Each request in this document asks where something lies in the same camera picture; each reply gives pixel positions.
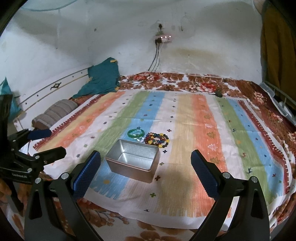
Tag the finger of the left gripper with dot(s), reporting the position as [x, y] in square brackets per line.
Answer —
[25, 136]
[46, 154]

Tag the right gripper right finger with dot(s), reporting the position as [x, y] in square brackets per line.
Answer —
[250, 220]

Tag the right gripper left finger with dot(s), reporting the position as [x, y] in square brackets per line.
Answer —
[41, 219]

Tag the green jade bangle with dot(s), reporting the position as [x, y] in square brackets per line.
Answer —
[136, 133]

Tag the grey striped pillow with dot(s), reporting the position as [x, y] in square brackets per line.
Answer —
[53, 114]

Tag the white headboard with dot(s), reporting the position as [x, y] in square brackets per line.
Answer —
[43, 95]

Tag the floral brown bedsheet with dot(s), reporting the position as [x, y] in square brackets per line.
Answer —
[113, 226]

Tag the silver metal tin box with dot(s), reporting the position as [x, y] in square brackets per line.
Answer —
[133, 160]

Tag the teal cloth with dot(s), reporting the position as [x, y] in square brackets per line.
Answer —
[104, 78]

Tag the striped colourful cloth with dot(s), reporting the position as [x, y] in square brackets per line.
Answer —
[226, 131]

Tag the small black device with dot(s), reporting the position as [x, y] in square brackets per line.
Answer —
[218, 94]

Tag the brown hanging garment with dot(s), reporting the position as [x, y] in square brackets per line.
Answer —
[278, 45]

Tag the white power strip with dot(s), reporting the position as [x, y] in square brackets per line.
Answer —
[163, 38]

